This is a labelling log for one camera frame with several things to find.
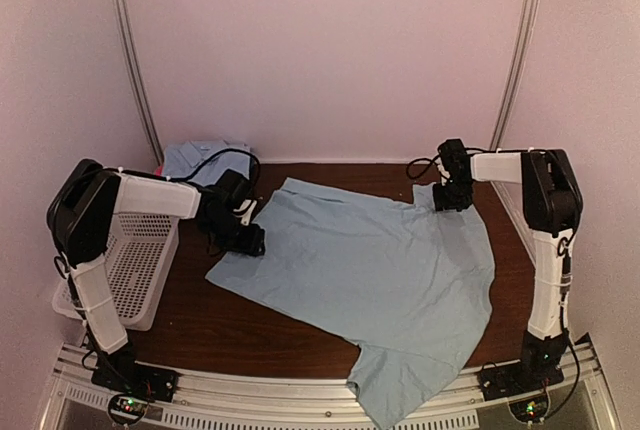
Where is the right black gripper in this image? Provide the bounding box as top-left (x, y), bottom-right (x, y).
top-left (434, 178), bottom-right (474, 212)

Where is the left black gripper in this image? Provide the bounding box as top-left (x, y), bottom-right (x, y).
top-left (204, 213), bottom-right (265, 257)

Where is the blue printed garment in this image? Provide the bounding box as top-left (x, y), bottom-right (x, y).
top-left (207, 178), bottom-right (495, 429)

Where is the light blue shirt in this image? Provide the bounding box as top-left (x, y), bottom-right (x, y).
top-left (162, 138), bottom-right (252, 186)

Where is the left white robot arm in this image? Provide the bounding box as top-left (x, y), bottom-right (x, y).
top-left (47, 159), bottom-right (265, 394)

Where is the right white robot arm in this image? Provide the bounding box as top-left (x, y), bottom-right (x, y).
top-left (433, 139), bottom-right (584, 392)

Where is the white plastic laundry basket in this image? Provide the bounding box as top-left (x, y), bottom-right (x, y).
top-left (51, 211), bottom-right (180, 333)

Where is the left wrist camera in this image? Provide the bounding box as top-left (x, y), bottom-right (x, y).
top-left (233, 199), bottom-right (258, 226)

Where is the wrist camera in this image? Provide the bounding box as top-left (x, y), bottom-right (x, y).
top-left (233, 199), bottom-right (258, 226)
top-left (435, 156), bottom-right (451, 185)

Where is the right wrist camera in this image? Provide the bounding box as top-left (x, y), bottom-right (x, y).
top-left (435, 156), bottom-right (451, 185)

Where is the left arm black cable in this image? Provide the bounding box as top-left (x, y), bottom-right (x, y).
top-left (184, 147), bottom-right (262, 201)

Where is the right aluminium corner post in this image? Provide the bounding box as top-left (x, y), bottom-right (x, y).
top-left (483, 0), bottom-right (546, 151)

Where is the aluminium corner post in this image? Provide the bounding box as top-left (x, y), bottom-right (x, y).
top-left (113, 0), bottom-right (163, 165)
top-left (483, 0), bottom-right (546, 151)

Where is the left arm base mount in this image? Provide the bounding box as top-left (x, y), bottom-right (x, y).
top-left (91, 343), bottom-right (179, 403)

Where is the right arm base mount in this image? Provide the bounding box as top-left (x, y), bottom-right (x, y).
top-left (477, 331), bottom-right (567, 401)

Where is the aluminium front rail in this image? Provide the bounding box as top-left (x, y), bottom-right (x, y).
top-left (36, 345), bottom-right (620, 429)

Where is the left aluminium corner post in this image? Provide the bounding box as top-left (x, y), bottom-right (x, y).
top-left (113, 0), bottom-right (163, 165)

